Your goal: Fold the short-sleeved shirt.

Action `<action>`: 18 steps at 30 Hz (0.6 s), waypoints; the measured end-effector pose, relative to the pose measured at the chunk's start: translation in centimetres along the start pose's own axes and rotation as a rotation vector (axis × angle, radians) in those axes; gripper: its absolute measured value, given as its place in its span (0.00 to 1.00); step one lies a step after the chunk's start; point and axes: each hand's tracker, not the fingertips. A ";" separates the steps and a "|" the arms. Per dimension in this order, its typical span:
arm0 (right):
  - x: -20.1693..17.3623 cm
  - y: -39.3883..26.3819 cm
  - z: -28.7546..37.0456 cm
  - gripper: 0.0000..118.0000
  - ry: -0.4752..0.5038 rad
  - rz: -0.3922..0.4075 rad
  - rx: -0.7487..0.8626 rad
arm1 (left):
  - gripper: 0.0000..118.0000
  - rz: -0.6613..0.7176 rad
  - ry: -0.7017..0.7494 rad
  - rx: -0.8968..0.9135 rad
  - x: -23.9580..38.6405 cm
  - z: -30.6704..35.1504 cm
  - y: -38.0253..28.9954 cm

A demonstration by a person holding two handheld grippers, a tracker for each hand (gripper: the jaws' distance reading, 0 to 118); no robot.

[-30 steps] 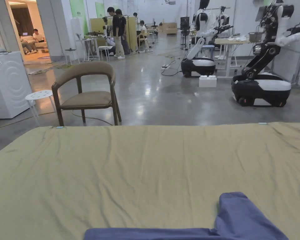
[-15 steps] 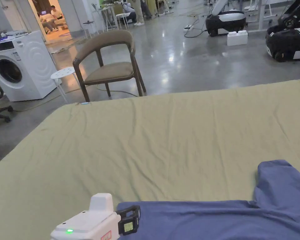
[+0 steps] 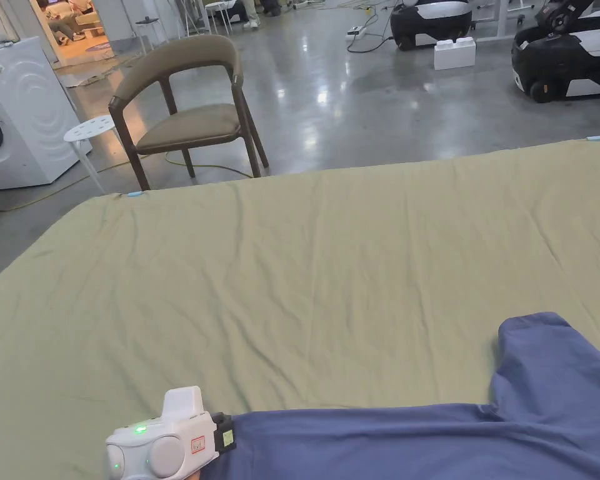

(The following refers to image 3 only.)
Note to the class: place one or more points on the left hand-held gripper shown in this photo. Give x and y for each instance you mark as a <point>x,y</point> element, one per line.
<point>165,445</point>

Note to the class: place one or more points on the dark blue shirt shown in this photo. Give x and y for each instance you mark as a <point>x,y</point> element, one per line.
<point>430,440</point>

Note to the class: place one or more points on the white washing machine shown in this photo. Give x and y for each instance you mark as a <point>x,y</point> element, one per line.
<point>20,115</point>

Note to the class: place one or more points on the white power strip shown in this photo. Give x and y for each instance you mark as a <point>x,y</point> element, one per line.
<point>356,31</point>

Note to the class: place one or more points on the white foam block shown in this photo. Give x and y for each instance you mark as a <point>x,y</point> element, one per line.
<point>454,52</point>

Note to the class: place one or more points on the black and white robot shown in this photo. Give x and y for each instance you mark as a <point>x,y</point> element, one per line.
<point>430,22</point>
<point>565,55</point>

